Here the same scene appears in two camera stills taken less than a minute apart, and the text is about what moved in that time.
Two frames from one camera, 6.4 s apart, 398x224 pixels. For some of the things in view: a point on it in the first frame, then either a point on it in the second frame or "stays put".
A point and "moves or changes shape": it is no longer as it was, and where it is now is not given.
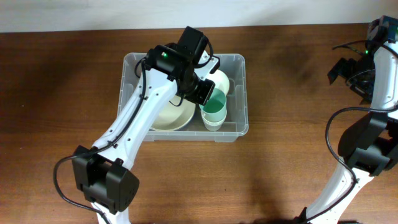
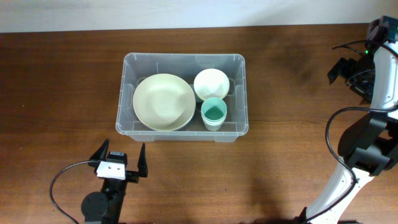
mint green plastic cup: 216,104 moves or changes shape
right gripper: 341,68 stays put
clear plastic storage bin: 236,122 stays put
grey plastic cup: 213,127 stays put
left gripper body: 199,90 to 130,176
